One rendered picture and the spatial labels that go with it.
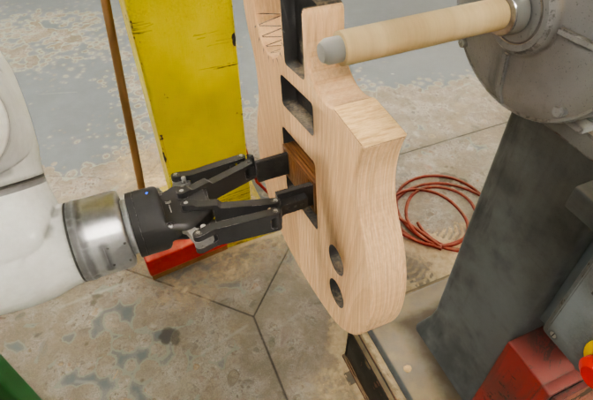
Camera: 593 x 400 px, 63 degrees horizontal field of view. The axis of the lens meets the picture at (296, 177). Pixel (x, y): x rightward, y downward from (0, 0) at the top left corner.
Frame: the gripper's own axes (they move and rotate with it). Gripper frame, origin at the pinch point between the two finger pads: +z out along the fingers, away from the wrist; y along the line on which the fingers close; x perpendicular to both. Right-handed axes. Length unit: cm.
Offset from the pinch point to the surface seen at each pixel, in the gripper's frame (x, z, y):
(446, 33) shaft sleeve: 18.7, 12.5, 9.8
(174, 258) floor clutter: -84, -16, -87
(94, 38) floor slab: -60, -23, -281
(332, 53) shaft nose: 19.0, 0.6, 9.4
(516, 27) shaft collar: 18.0, 20.6, 10.3
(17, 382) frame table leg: -40, -47, -19
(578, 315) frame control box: -9.7, 22.1, 25.4
